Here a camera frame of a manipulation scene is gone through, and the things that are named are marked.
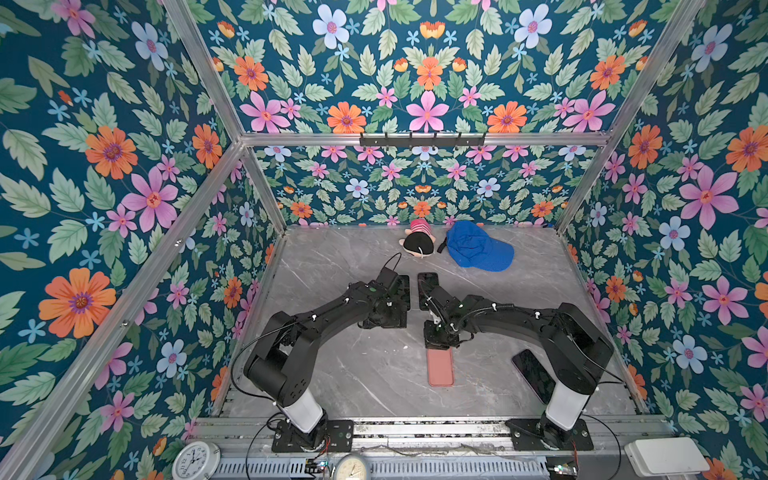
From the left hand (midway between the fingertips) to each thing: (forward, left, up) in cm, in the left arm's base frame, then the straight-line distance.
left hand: (399, 316), depth 88 cm
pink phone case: (-13, -11, -7) cm, 19 cm away
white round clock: (-32, +49, -2) cm, 58 cm away
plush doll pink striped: (+29, -8, +1) cm, 30 cm away
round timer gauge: (-36, +12, -2) cm, 38 cm away
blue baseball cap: (+30, -29, -4) cm, 42 cm away
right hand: (-7, -7, -4) cm, 11 cm away
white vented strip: (-35, +27, -7) cm, 44 cm away
